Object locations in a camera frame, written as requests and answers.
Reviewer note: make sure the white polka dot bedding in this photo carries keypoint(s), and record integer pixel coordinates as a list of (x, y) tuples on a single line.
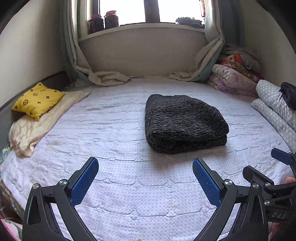
[(272, 106)]

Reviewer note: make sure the pink floral folded quilt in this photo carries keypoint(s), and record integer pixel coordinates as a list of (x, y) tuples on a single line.
[(228, 80)]

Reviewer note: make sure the beige curtain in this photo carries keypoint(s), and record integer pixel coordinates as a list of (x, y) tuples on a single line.
[(208, 55), (95, 58)]

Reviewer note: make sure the cream blanket on bed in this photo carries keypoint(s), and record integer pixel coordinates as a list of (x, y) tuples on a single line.
[(27, 132)]

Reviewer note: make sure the dark item on windowsill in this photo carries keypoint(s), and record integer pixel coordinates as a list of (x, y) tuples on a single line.
[(191, 22)]

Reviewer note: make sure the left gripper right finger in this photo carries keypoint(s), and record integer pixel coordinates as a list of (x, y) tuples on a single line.
[(251, 221)]

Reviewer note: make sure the beige right curtain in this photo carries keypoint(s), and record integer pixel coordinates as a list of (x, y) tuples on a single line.
[(208, 55)]

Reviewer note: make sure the dark jar right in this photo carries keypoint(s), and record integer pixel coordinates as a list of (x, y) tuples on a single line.
[(111, 20)]

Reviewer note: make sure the white quilted bed sheet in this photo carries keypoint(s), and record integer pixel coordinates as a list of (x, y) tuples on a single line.
[(137, 192)]

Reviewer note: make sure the orange patterned folded blanket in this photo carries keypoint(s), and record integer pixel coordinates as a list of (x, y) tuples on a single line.
[(235, 62)]

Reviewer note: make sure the dark jar left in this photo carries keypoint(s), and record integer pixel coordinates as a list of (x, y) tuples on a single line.
[(96, 24)]

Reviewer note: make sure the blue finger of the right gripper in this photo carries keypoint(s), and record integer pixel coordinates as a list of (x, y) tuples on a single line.
[(282, 156)]

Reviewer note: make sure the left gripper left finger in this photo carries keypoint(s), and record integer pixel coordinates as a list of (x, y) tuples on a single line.
[(39, 222)]

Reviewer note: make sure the grey black knit jacket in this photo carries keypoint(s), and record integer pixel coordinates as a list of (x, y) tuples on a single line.
[(179, 123)]

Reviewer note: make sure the yellow patterned pillow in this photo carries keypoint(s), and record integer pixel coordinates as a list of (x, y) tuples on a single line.
[(37, 101)]

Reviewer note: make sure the beige left curtain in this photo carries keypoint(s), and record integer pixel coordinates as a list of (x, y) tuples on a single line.
[(95, 58)]

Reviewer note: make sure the grey folded cloth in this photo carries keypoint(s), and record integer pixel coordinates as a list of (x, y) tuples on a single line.
[(249, 60)]

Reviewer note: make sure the black object on bedding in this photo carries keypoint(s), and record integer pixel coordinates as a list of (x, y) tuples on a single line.
[(289, 94)]

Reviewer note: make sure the dark jar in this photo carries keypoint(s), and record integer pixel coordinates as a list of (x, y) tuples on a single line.
[(111, 20), (96, 24)]

